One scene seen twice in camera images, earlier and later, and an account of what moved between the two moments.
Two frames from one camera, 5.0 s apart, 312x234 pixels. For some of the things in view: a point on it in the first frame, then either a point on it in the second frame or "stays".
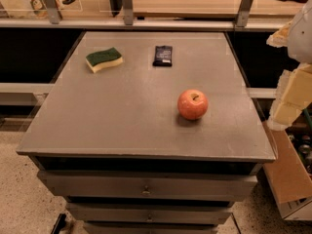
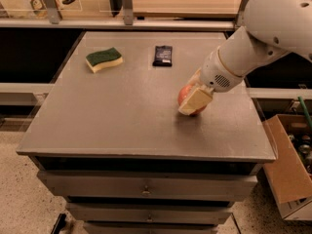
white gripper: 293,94 -> 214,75
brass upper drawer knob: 146,190 stays
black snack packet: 163,57 stays
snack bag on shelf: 37,1 stays
